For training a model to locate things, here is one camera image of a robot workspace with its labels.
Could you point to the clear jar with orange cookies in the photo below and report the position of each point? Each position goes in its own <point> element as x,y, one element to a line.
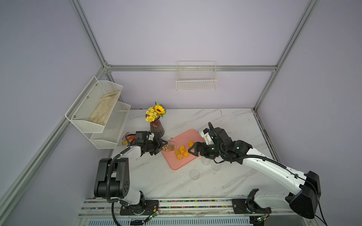
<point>205,161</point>

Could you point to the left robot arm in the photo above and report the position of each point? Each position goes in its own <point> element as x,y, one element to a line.
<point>113,181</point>

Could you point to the white mesh wall basket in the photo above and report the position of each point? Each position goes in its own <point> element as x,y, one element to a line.
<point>102,137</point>

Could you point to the clear jar with brown cookies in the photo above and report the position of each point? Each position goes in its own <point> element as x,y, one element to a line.
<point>169,143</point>

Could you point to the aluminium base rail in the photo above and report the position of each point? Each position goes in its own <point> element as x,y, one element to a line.
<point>187,212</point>

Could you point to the pink plastic tray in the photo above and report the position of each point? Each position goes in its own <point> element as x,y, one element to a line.
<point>183,139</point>

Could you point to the white wire wall basket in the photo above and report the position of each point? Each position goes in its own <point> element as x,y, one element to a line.
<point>196,75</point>

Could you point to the purple ribbed glass vase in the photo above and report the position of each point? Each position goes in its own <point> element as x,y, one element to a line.
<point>156,128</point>

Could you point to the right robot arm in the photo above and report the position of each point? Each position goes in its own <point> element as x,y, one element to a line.
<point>301,192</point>

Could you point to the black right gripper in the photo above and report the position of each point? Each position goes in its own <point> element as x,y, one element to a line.
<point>200,148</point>

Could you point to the aluminium frame profile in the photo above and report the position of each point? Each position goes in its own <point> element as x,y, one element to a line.
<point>16,192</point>

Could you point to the beige cloth in basket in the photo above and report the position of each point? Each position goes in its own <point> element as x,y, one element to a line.
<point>103,109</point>

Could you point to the brown and orange cookies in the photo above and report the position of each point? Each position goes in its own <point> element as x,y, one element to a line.
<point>169,147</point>

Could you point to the yellow sunflower bouquet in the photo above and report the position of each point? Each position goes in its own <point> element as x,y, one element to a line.
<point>155,112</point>

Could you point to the red rubber glove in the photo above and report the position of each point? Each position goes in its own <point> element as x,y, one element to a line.
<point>128,136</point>

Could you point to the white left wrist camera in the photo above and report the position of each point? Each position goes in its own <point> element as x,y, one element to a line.
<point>151,137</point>

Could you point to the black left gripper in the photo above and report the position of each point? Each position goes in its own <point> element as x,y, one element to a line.
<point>158,144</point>

